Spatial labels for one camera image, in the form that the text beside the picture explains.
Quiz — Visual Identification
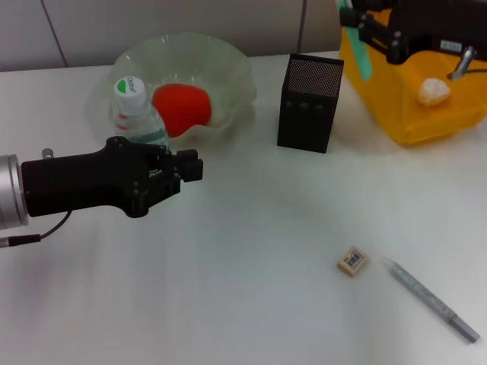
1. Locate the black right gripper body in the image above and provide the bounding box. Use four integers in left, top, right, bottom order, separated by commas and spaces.
387, 0, 487, 65

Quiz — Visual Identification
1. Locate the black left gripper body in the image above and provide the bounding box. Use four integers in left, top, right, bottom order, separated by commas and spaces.
21, 136, 154, 219

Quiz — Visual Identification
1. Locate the mint green utility knife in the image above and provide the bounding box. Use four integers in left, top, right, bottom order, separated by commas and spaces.
336, 0, 372, 81

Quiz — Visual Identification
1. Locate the orange fruit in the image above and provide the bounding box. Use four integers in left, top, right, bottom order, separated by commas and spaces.
151, 84, 212, 138

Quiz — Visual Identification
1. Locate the clear water bottle green label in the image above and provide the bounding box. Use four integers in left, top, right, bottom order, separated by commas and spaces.
112, 75, 171, 154

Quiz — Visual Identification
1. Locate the white paper ball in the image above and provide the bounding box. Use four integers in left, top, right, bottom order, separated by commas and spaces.
417, 78, 452, 108

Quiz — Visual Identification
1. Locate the beige eraser with barcode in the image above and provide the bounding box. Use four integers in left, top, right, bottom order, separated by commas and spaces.
336, 246, 370, 278

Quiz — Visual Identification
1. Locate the grey pen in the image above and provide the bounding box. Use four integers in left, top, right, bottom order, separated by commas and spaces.
380, 256, 482, 344

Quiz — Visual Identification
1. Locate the black mesh pen holder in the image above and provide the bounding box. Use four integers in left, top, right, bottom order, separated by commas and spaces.
276, 52, 345, 154

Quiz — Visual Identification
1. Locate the pale green glass fruit plate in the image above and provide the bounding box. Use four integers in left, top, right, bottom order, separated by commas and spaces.
89, 33, 258, 146

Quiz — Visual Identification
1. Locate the yellow plastic bin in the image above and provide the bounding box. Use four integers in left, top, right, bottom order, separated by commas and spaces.
338, 0, 487, 148

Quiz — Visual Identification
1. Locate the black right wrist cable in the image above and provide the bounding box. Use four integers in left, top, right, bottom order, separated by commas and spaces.
447, 46, 487, 81

